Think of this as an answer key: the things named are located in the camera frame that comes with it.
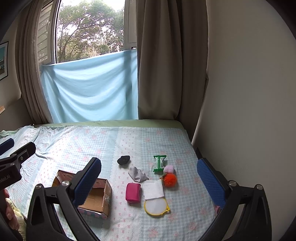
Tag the black scrunchie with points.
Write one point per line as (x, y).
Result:
(123, 160)

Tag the person's left hand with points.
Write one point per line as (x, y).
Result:
(13, 222)

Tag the framed wall picture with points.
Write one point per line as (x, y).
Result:
(4, 60)

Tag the green wet wipes pack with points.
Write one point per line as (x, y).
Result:
(159, 163)

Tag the brown curtain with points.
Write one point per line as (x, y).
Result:
(27, 65)
(172, 52)

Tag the right brown curtain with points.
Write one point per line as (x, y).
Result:
(172, 52)

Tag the left brown curtain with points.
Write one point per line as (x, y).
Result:
(27, 65)

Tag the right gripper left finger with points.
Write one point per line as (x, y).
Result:
(43, 222)

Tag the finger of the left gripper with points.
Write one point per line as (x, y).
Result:
(5, 146)
(19, 156)

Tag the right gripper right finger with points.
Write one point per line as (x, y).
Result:
(254, 222)

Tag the checked floral bed sheet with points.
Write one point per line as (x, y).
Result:
(69, 148)

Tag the light blue hanging sheet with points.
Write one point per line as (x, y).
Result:
(99, 88)

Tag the yellow rimmed round mirror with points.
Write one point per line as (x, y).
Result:
(156, 207)

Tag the orange fluffy pompom keychain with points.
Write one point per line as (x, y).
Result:
(169, 180)

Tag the grey microfibre cloth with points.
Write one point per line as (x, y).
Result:
(137, 175)

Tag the white textured cloth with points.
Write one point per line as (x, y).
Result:
(153, 189)

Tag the pink leather pouch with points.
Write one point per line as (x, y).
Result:
(132, 194)

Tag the window with white frame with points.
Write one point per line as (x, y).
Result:
(74, 30)

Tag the cardboard box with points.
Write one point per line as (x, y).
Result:
(98, 201)

